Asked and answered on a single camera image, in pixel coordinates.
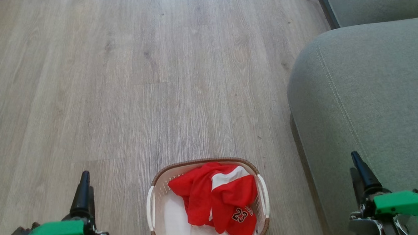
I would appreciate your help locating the white cloth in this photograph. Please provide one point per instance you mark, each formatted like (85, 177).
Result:
(177, 223)

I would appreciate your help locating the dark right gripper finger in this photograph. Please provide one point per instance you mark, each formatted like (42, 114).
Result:
(357, 185)
(365, 173)

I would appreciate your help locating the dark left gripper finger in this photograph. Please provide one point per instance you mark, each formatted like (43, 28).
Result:
(92, 202)
(82, 195)

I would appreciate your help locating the grey fabric sofa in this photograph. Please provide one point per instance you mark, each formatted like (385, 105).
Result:
(372, 87)

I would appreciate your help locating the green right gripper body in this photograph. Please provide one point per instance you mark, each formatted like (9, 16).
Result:
(403, 202)

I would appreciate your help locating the white brown-rimmed laundry basket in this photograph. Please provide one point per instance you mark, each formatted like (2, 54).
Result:
(159, 191)

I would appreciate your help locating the red basketball jersey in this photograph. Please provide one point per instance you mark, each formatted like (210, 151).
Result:
(199, 197)

